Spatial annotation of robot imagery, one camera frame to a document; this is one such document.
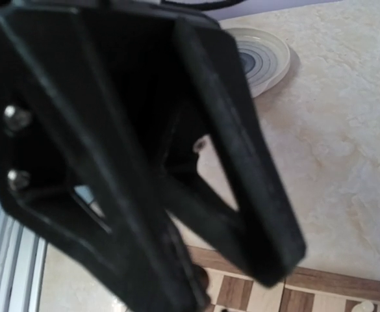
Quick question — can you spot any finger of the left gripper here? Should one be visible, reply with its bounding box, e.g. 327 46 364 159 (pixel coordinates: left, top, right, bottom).
163 18 306 287
0 6 206 311

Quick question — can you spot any front aluminium rail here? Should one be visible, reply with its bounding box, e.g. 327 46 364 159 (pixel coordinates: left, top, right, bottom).
0 204 47 312

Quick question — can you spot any wooden chess board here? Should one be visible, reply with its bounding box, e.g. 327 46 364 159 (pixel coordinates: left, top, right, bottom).
189 246 380 311

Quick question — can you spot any grey silicone round lid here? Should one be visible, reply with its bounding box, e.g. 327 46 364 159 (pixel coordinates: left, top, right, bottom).
227 27 291 98

